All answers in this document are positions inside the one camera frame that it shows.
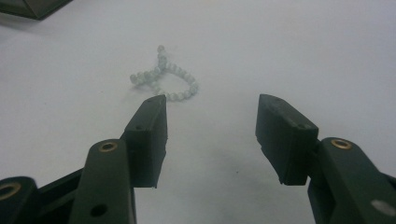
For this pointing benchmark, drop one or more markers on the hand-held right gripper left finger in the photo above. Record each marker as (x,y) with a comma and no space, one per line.
(146,146)

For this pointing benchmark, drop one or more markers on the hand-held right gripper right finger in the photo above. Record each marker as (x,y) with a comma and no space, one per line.
(286,140)

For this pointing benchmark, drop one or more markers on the dark box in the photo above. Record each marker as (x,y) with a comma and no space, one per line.
(34,6)

